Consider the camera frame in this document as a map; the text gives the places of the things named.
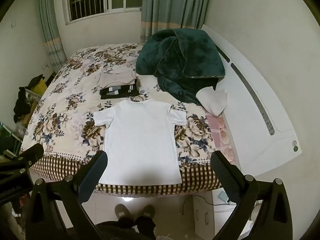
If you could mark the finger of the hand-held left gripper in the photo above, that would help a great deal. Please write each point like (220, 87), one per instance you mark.
(31, 153)

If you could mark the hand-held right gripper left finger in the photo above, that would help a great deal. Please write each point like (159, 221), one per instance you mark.
(92, 180)

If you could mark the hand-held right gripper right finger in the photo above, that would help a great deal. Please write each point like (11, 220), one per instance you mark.
(225, 180)

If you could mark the white t-shirt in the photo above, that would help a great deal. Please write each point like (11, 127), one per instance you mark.
(140, 142)

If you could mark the pale green power strip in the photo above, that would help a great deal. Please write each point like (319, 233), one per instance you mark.
(222, 196)

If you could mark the green crate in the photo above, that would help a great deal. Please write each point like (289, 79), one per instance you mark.
(7, 142)

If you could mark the white bedside cabinet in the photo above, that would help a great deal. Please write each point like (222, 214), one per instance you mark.
(202, 215)

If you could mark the grey slipper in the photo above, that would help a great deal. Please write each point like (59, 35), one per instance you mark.
(148, 211)
(122, 210)

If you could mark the floral bed sheet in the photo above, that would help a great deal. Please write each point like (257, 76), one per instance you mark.
(62, 110)

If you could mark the clear plastic storage box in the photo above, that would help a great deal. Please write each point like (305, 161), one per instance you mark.
(33, 98)

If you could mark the white bed headboard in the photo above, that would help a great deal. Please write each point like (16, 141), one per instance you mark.
(250, 130)

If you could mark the yellow box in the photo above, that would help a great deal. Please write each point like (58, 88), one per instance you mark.
(40, 88)

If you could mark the black cloth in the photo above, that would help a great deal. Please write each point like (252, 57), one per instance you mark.
(35, 80)

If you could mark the white cloth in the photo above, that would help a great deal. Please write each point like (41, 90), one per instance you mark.
(212, 101)

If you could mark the black folded garment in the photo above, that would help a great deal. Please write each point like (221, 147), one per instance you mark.
(117, 94)

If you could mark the beige folded garment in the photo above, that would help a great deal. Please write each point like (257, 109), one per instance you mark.
(116, 78)

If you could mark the narrow grey-green curtain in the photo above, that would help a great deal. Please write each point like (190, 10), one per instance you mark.
(51, 30)

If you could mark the dark green plush blanket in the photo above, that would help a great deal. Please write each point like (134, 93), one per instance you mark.
(182, 60)

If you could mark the wide grey-green curtain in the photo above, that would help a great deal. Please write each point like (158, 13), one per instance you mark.
(175, 2)

